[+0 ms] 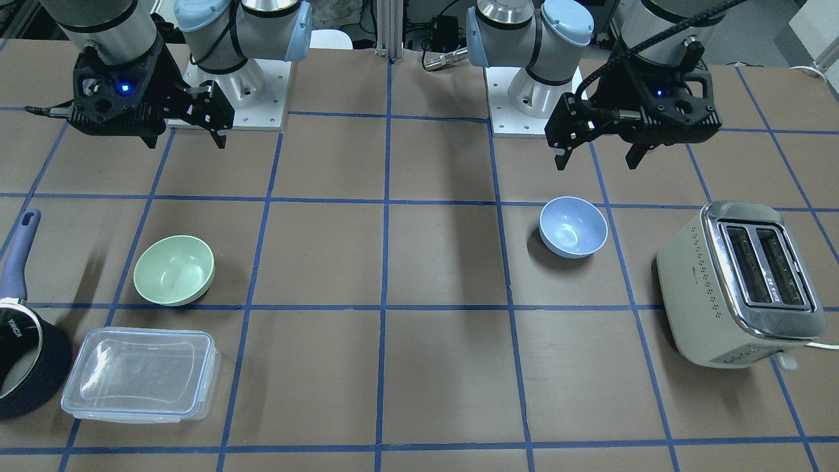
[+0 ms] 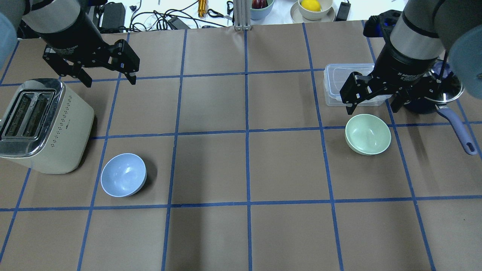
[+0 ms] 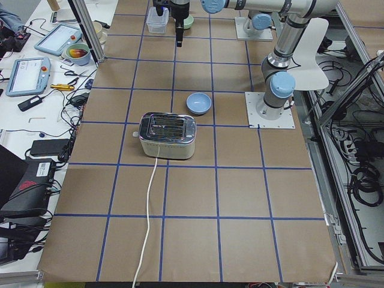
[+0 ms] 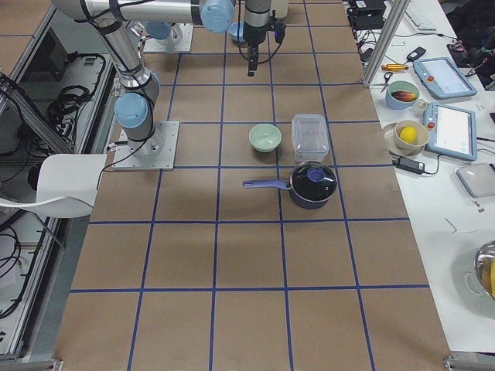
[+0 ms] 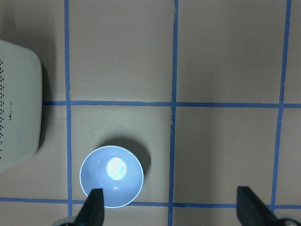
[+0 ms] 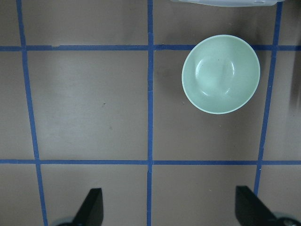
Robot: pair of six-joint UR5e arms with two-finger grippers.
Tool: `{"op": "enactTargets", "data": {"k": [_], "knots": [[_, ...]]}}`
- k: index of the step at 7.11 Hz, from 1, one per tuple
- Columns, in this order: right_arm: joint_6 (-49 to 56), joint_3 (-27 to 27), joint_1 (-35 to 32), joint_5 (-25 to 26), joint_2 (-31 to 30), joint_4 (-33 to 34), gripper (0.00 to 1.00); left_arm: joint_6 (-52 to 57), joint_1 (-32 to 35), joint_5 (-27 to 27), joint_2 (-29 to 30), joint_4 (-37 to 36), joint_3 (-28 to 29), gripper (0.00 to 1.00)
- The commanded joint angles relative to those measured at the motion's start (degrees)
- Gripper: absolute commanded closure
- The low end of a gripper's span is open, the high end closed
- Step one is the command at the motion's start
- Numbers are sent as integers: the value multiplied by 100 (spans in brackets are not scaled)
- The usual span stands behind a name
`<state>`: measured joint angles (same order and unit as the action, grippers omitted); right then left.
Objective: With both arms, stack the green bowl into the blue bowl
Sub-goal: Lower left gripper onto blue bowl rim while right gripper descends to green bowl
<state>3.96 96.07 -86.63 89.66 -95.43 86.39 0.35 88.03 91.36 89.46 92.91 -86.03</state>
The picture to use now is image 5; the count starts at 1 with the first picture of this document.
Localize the blue bowl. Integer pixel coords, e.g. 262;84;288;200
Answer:
79;145;144;209

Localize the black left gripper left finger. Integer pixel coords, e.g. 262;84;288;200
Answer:
73;188;104;226

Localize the cream metal toaster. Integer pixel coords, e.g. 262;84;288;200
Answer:
0;40;42;172

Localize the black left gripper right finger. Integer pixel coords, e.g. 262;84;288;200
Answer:
237;186;280;226

